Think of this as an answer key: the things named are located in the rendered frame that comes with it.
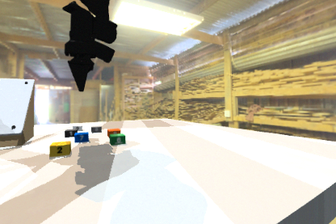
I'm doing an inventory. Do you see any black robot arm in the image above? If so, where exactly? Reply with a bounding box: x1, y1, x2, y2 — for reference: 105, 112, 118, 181
62, 0, 117, 63

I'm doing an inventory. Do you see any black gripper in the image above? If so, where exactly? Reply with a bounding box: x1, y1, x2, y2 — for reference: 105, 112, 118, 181
65, 27, 96, 91

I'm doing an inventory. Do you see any blue block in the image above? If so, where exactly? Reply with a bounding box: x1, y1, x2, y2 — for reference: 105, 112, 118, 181
74, 132, 89, 143

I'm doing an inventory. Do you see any green block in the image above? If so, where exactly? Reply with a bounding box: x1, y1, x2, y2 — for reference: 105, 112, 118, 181
109, 133, 126, 146

